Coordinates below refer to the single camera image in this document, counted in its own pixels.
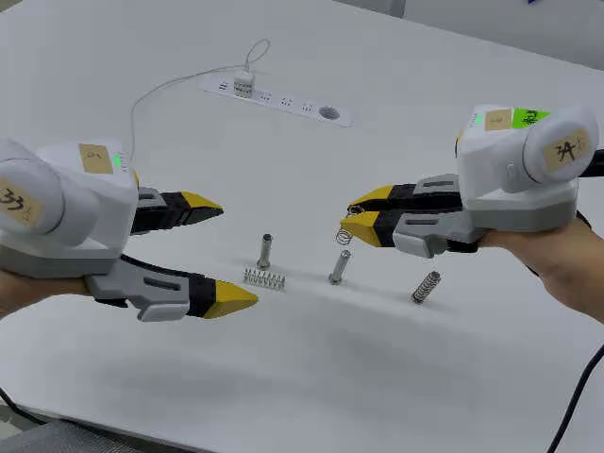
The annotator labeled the person's right hand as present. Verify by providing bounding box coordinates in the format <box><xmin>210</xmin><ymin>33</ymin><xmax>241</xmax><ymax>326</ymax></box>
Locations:
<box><xmin>477</xmin><ymin>210</ymin><xmax>604</xmax><ymax>325</ymax></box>

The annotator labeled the black cable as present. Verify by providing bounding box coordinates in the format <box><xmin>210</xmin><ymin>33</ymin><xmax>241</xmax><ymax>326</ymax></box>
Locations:
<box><xmin>545</xmin><ymin>343</ymin><xmax>604</xmax><ymax>453</ymax></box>
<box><xmin>0</xmin><ymin>385</ymin><xmax>51</xmax><ymax>428</ymax></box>

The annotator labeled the white plug adapter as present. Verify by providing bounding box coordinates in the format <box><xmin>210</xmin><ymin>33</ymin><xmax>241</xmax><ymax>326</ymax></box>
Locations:
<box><xmin>231</xmin><ymin>70</ymin><xmax>255</xmax><ymax>96</ymax></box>

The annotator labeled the white power strip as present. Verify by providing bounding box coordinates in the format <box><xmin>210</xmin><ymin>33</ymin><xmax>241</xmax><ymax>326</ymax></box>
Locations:
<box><xmin>197</xmin><ymin>70</ymin><xmax>354</xmax><ymax>129</ymax></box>

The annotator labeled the silver metal pin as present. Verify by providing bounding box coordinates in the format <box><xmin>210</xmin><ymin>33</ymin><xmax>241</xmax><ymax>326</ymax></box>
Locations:
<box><xmin>327</xmin><ymin>249</ymin><xmax>352</xmax><ymax>286</ymax></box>
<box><xmin>256</xmin><ymin>232</ymin><xmax>276</xmax><ymax>272</ymax></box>
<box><xmin>411</xmin><ymin>270</ymin><xmax>443</xmax><ymax>304</ymax></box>

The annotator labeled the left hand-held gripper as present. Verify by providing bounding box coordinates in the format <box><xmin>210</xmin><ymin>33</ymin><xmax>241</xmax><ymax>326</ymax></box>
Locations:
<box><xmin>0</xmin><ymin>136</ymin><xmax>260</xmax><ymax>324</ymax></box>

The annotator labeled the thin white cable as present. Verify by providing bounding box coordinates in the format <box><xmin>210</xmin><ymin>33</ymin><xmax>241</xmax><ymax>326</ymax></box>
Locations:
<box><xmin>128</xmin><ymin>38</ymin><xmax>272</xmax><ymax>167</ymax></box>

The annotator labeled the small metal spring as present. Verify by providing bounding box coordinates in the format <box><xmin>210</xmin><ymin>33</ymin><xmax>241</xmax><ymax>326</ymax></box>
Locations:
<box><xmin>243</xmin><ymin>267</ymin><xmax>287</xmax><ymax>293</ymax></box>
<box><xmin>335</xmin><ymin>203</ymin><xmax>365</xmax><ymax>246</ymax></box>
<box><xmin>411</xmin><ymin>270</ymin><xmax>443</xmax><ymax>305</ymax></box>

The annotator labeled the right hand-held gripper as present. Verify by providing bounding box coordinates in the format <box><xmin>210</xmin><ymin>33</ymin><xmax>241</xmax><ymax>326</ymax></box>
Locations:
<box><xmin>339</xmin><ymin>103</ymin><xmax>601</xmax><ymax>260</ymax></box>

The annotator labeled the person's left hand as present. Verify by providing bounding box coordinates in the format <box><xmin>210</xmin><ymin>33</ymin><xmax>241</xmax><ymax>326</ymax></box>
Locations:
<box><xmin>0</xmin><ymin>270</ymin><xmax>96</xmax><ymax>323</ymax></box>

